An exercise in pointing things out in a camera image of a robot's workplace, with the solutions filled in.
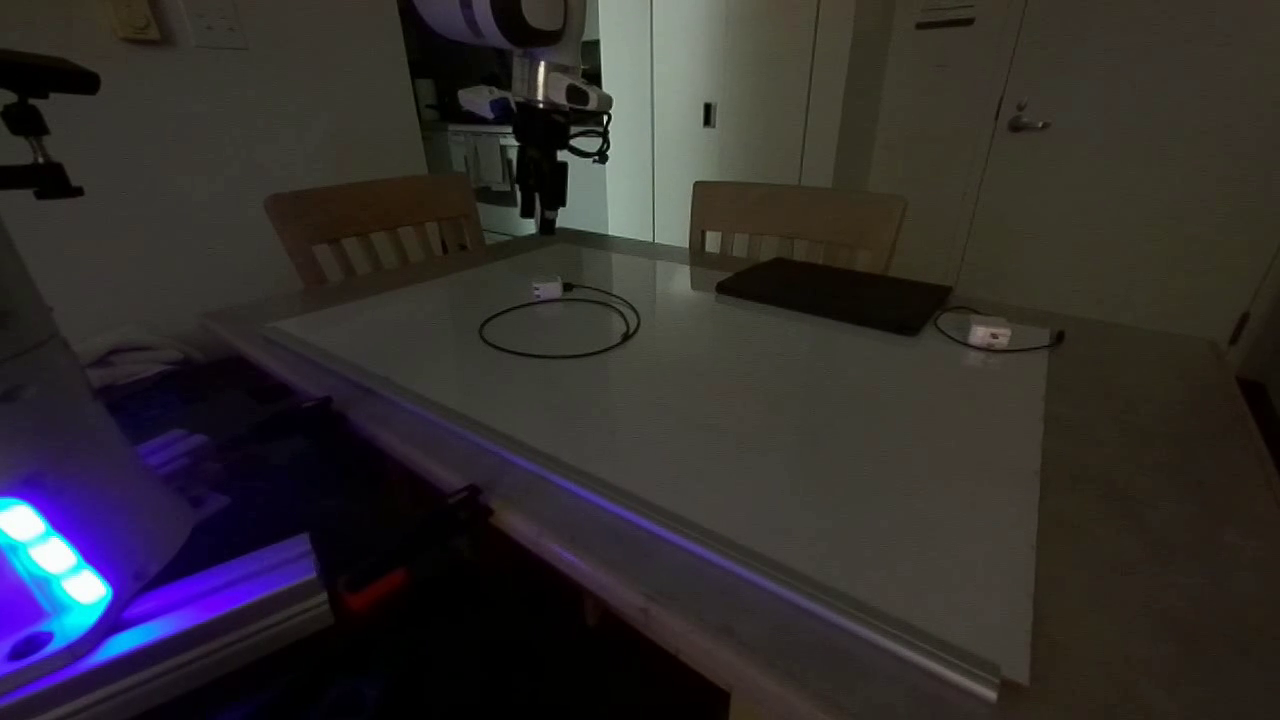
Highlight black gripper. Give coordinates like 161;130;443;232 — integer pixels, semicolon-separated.
511;98;580;238

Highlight black cable with white charger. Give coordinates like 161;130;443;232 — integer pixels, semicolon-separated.
475;271;644;362

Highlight white robot base blue lights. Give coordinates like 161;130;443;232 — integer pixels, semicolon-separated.
0;217;197;673

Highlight dark background shelf unit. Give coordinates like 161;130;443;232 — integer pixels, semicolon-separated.
396;0;619;242

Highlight wooden slat-back chair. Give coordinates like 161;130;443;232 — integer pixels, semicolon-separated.
684;177;911;277
261;173;493;294

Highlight pale closet double door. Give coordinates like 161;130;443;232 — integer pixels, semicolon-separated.
649;0;856;251

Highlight black closed laptop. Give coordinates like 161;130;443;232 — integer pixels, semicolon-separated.
712;256;954;340

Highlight white table mat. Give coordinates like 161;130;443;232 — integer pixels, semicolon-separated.
261;234;1051;699

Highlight sign plate above door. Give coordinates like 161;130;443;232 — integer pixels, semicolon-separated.
911;0;982;33

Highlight pale room door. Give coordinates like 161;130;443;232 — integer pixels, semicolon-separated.
954;0;1280;346

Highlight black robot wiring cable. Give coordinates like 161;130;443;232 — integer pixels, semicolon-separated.
564;104;619;173

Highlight pale wrist camera bar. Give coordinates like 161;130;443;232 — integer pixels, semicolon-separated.
454;62;615;119

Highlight red handled clamp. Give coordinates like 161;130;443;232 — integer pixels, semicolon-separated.
331;565;415;621

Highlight yellowish wall plate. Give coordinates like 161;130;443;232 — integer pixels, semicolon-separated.
113;0;173;43

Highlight small white adapter with cable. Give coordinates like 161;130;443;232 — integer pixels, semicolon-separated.
932;309;1071;361

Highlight metal door lever handle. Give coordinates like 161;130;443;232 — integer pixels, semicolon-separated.
1005;98;1056;136

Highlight aluminium frame rail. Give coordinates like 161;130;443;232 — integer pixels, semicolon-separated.
0;531;336;716

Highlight black camera on mount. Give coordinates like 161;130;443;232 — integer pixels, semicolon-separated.
0;43;102;205

